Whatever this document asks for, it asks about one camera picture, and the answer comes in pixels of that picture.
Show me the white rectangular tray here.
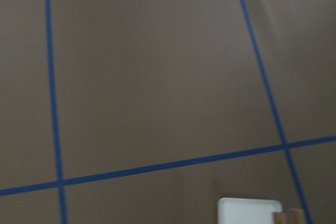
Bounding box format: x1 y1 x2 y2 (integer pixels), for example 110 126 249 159
217 197 283 224

